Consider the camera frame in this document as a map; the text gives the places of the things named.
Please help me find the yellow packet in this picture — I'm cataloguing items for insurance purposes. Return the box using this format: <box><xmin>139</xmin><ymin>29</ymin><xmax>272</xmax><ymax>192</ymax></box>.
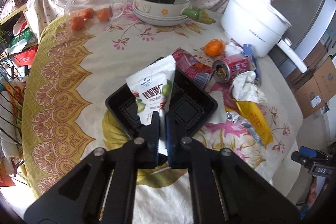
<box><xmin>235</xmin><ymin>101</ymin><xmax>274</xmax><ymax>147</ymax></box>

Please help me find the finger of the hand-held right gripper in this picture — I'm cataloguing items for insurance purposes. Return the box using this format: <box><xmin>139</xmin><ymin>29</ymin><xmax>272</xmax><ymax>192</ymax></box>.
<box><xmin>291</xmin><ymin>146</ymin><xmax>319</xmax><ymax>165</ymax></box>

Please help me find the peeled mandarin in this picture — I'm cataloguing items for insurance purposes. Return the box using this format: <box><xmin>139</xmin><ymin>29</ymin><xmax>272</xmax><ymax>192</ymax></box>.
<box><xmin>204</xmin><ymin>39</ymin><xmax>226</xmax><ymax>56</ymax></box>

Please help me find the green packet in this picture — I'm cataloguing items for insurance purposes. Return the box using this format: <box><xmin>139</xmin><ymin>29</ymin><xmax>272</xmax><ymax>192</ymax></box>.
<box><xmin>9</xmin><ymin>29</ymin><xmax>33</xmax><ymax>46</ymax></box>

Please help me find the flat white napkin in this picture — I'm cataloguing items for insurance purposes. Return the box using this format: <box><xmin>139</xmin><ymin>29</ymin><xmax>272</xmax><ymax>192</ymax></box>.
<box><xmin>206</xmin><ymin>91</ymin><xmax>227</xmax><ymax>125</ymax></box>

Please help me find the red drink can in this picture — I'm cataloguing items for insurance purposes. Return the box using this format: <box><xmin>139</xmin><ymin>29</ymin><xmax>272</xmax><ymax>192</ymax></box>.
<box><xmin>211</xmin><ymin>55</ymin><xmax>254</xmax><ymax>84</ymax></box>

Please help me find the blue carton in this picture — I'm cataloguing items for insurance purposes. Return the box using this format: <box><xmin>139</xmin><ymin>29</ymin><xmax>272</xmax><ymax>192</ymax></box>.
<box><xmin>243</xmin><ymin>44</ymin><xmax>263</xmax><ymax>85</ymax></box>

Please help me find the cardboard box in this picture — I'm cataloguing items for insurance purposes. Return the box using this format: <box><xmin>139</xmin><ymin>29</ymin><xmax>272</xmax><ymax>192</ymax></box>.
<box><xmin>286</xmin><ymin>70</ymin><xmax>330</xmax><ymax>119</ymax></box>
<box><xmin>302</xmin><ymin>43</ymin><xmax>336</xmax><ymax>104</ymax></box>

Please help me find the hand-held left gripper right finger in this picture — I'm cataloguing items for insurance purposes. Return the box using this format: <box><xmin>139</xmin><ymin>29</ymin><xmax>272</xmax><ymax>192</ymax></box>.
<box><xmin>165</xmin><ymin>110</ymin><xmax>301</xmax><ymax>224</ymax></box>

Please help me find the glass jar with wooden lid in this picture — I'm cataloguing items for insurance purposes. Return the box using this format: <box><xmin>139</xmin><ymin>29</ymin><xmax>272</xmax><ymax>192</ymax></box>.
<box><xmin>64</xmin><ymin>0</ymin><xmax>126</xmax><ymax>31</ymax></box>

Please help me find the grey refrigerator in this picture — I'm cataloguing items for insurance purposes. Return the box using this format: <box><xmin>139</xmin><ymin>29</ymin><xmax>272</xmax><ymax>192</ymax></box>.
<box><xmin>270</xmin><ymin>0</ymin><xmax>336</xmax><ymax>75</ymax></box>

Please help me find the white snack packet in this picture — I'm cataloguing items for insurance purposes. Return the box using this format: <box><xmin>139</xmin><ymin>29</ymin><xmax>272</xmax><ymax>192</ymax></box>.
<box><xmin>125</xmin><ymin>55</ymin><xmax>176</xmax><ymax>156</ymax></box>

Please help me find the black plastic tray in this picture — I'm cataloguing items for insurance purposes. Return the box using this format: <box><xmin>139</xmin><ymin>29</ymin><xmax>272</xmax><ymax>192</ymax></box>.
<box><xmin>105</xmin><ymin>67</ymin><xmax>219</xmax><ymax>139</ymax></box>

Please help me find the green handled utensil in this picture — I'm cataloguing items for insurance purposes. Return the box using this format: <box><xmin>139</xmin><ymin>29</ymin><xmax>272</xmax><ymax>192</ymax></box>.
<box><xmin>181</xmin><ymin>7</ymin><xmax>201</xmax><ymax>20</ymax></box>

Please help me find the floral tablecloth with yellow border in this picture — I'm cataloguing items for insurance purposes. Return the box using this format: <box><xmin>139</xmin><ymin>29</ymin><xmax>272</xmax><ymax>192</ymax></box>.
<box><xmin>22</xmin><ymin>1</ymin><xmax>301</xmax><ymax>224</ymax></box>

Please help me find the white electric pot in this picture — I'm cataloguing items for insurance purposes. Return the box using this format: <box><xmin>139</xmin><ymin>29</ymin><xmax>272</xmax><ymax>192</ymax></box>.
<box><xmin>220</xmin><ymin>0</ymin><xmax>308</xmax><ymax>73</ymax></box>

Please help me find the white bowl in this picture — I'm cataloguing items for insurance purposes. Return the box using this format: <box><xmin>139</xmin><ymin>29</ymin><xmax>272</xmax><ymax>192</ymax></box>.
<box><xmin>135</xmin><ymin>0</ymin><xmax>191</xmax><ymax>14</ymax></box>

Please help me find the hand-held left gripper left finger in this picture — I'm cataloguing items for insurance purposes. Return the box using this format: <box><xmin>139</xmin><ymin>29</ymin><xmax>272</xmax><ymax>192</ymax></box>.
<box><xmin>24</xmin><ymin>111</ymin><xmax>160</xmax><ymax>224</ymax></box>

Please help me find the red snack wrapper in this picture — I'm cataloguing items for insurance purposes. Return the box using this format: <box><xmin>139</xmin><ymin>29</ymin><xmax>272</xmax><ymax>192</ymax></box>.
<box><xmin>172</xmin><ymin>49</ymin><xmax>213</xmax><ymax>89</ymax></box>

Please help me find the small crumpled white tissue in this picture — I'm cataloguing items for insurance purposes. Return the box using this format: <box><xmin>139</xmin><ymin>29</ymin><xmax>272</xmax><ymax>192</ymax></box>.
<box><xmin>225</xmin><ymin>42</ymin><xmax>244</xmax><ymax>56</ymax></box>

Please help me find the silver foil wrapper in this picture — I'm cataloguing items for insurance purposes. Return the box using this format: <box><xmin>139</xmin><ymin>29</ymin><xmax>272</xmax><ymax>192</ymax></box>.
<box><xmin>225</xmin><ymin>111</ymin><xmax>263</xmax><ymax>146</ymax></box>

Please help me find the large white tissue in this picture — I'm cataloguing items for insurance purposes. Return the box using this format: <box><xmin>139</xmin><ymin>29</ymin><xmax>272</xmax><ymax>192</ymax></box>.
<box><xmin>230</xmin><ymin>71</ymin><xmax>267</xmax><ymax>104</ymax></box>

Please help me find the black wire shelf rack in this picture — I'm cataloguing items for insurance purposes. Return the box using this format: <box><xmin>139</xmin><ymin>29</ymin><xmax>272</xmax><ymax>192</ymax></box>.
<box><xmin>0</xmin><ymin>0</ymin><xmax>40</xmax><ymax>188</ymax></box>

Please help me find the red box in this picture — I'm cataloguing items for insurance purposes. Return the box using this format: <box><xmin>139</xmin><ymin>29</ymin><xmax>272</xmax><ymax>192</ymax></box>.
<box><xmin>13</xmin><ymin>46</ymin><xmax>38</xmax><ymax>67</ymax></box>

